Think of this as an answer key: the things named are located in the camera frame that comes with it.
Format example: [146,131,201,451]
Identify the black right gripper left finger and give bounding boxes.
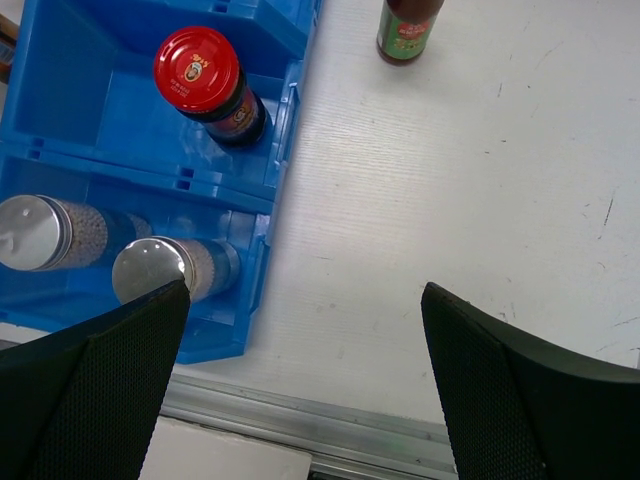
[1,280,190,479]

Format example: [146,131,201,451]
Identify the silver lid spice jar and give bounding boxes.
[112,236,241,304]
[0,194,154,272]

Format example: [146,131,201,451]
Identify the red lid jar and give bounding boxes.
[153,26,267,148]

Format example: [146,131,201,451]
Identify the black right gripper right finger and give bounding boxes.
[421,283,639,479]

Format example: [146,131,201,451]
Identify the yellow cap sauce bottle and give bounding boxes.
[376,0,444,65]

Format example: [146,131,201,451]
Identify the aluminium front table rail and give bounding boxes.
[161,374,458,479]

